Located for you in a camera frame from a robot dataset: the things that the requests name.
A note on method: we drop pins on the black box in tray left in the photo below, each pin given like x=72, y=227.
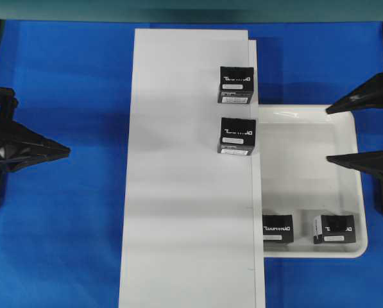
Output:
x=278, y=228

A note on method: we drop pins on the blue table cloth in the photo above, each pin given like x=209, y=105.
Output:
x=61, y=222

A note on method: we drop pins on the black box on base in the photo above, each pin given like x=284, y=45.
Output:
x=236, y=85

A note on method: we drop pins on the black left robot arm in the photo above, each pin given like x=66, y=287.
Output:
x=21, y=147

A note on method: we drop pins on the white raised base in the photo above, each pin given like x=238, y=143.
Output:
x=191, y=229

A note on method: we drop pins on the black box in tray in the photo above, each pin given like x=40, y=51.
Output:
x=334, y=229
x=278, y=228

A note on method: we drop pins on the black box in tray right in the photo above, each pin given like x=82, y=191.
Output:
x=334, y=229

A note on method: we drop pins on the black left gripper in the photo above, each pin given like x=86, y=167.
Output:
x=26, y=137

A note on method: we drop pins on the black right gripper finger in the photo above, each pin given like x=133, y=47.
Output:
x=367, y=95
x=367, y=162

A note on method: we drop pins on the white plastic tray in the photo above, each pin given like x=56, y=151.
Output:
x=297, y=179

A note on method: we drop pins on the black box with white label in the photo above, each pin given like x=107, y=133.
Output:
x=237, y=136

